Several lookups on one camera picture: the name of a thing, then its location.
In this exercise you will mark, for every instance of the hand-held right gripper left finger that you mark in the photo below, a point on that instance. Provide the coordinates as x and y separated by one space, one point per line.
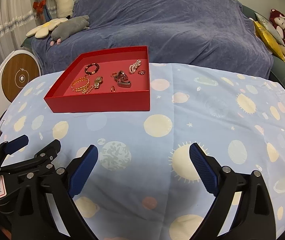
82 172

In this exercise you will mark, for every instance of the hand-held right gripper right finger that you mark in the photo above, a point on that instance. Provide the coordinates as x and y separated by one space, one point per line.
203 170

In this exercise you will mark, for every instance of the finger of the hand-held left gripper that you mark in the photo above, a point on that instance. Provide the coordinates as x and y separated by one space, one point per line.
17 143
45 153

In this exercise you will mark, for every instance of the red cardboard box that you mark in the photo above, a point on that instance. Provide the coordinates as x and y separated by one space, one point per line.
132 97

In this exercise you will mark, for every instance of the silver wrist watch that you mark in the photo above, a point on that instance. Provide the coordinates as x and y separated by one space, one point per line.
123 81

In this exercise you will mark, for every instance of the planet printed blanket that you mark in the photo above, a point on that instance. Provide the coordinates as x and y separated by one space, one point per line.
195 110

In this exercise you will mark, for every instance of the round white wooden-faced device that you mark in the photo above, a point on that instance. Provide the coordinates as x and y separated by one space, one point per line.
20 77

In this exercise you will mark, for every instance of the flower shaped pillow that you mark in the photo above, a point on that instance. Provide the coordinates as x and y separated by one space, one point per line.
43 28

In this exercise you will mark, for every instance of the grey plush toy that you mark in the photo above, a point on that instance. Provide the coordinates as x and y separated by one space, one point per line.
68 27

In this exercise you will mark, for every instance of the white curtain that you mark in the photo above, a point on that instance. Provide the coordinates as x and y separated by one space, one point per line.
10 10

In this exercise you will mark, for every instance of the red ribbon bow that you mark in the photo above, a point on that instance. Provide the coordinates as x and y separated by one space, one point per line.
38 6

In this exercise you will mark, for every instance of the yellow pillow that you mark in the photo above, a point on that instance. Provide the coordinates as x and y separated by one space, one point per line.
267 40

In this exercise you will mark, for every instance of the blue blanket-covered sofa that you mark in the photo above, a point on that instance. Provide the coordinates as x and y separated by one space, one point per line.
170 25

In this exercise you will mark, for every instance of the grey pillow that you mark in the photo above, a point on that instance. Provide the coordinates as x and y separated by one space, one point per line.
267 26

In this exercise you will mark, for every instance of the red monkey plush toy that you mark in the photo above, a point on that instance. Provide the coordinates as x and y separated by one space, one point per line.
280 22

